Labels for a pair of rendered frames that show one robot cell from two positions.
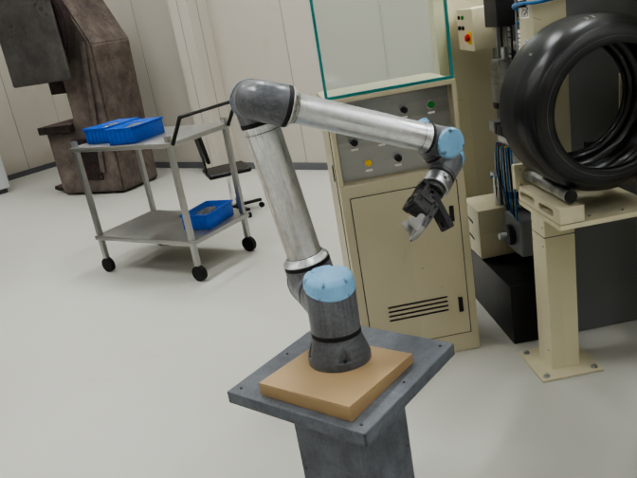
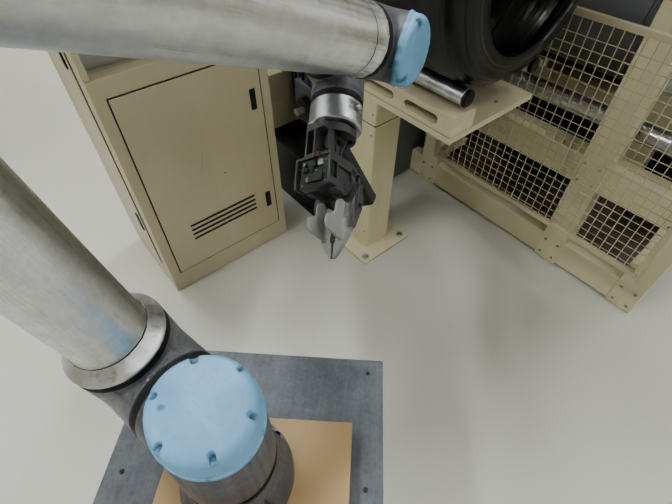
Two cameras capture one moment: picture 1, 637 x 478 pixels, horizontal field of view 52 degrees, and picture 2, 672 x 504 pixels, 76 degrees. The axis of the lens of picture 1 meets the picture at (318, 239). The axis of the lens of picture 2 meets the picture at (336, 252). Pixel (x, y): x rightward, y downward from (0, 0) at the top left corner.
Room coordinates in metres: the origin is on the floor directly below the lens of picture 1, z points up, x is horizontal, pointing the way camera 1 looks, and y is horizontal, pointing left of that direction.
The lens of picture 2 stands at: (1.50, -0.02, 1.44)
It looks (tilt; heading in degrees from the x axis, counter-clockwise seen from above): 48 degrees down; 323
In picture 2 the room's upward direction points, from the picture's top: straight up
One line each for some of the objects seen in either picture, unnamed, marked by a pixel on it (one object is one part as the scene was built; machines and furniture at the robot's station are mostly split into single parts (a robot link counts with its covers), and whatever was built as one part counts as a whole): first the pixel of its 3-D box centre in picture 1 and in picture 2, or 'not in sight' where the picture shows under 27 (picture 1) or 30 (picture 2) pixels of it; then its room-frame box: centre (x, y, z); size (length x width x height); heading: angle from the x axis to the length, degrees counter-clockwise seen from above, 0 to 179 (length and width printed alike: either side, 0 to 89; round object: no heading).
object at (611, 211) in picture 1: (586, 204); (443, 92); (2.28, -0.99, 0.80); 0.37 x 0.36 x 0.02; 93
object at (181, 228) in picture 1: (166, 190); not in sight; (4.79, 1.05, 0.58); 1.22 x 0.71 x 1.15; 50
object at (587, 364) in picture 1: (558, 359); (366, 232); (2.53, -0.96, 0.01); 0.27 x 0.27 x 0.02; 3
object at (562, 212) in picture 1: (549, 202); (412, 95); (2.27, -0.85, 0.84); 0.36 x 0.09 x 0.06; 3
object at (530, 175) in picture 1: (549, 185); (417, 73); (2.26, -0.85, 0.90); 0.35 x 0.05 x 0.05; 3
